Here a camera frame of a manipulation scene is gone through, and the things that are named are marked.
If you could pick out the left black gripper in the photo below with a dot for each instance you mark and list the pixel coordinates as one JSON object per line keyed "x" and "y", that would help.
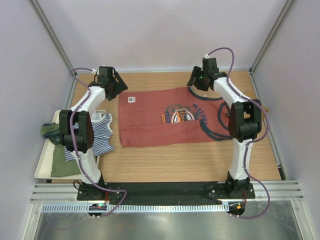
{"x": 120, "y": 86}

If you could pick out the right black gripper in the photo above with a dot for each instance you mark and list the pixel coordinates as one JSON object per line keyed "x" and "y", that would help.
{"x": 196, "y": 71}

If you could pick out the red graphic tank top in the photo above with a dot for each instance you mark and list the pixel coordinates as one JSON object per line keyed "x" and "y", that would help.
{"x": 171, "y": 116}

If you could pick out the tan brown tank top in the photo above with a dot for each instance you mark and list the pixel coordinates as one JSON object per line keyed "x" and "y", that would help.
{"x": 252, "y": 96}

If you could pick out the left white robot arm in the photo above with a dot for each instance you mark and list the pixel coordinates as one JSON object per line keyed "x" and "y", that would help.
{"x": 75, "y": 127}

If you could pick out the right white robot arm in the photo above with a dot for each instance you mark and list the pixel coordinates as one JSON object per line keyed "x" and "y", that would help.
{"x": 244, "y": 124}

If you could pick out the olive green tank top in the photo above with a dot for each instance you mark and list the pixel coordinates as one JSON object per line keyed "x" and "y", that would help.
{"x": 63, "y": 162}

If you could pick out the blue white striped top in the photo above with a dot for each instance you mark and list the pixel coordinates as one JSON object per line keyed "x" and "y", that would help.
{"x": 101, "y": 125}

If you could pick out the white plastic tray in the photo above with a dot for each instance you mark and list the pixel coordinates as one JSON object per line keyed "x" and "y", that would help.
{"x": 44, "y": 166}

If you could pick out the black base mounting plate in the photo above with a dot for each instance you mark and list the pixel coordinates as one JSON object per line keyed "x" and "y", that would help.
{"x": 163, "y": 193}

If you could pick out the left aluminium frame post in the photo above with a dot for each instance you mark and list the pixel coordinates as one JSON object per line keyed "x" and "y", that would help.
{"x": 51, "y": 34}

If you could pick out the aluminium frame post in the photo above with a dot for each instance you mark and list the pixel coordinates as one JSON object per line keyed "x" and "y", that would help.
{"x": 284, "y": 12}
{"x": 51, "y": 34}

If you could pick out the right aluminium frame post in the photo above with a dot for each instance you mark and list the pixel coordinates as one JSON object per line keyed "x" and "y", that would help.
{"x": 284, "y": 12}

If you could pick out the slotted grey cable duct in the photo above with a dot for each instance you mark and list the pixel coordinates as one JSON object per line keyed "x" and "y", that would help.
{"x": 101, "y": 208}

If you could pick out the aluminium front rail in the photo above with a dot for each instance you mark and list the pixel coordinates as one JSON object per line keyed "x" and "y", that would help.
{"x": 53, "y": 193}

